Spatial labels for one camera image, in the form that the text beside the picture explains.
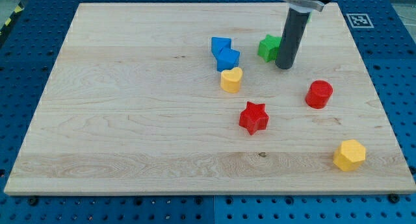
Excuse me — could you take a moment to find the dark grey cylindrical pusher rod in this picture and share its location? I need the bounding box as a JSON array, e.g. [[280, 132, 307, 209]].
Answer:
[[275, 7, 309, 69]]

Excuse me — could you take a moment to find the green star block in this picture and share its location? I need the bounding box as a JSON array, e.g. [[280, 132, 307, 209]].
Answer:
[[257, 34, 281, 62]]

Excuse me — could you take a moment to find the red star block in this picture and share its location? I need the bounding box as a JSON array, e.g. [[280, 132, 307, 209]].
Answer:
[[239, 101, 269, 135]]

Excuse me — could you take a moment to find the white fiducial marker tag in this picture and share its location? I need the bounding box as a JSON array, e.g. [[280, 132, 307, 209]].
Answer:
[[346, 13, 374, 29]]

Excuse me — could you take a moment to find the red cylinder block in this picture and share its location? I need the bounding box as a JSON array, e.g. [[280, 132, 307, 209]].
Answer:
[[305, 80, 333, 109]]

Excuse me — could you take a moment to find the blue cube block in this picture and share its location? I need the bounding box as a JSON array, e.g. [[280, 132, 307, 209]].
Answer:
[[216, 48, 240, 71]]

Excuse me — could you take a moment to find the blue triangle block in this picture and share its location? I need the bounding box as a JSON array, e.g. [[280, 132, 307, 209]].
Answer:
[[211, 37, 231, 58]]

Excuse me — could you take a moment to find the yellow heart block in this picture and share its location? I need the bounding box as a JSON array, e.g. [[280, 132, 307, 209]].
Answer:
[[220, 67, 243, 93]]

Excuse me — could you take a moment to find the light wooden board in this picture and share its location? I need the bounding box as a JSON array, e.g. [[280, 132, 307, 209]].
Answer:
[[5, 3, 415, 196]]

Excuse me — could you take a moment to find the yellow hexagon block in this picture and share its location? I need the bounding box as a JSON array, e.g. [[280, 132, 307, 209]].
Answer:
[[333, 140, 367, 171]]

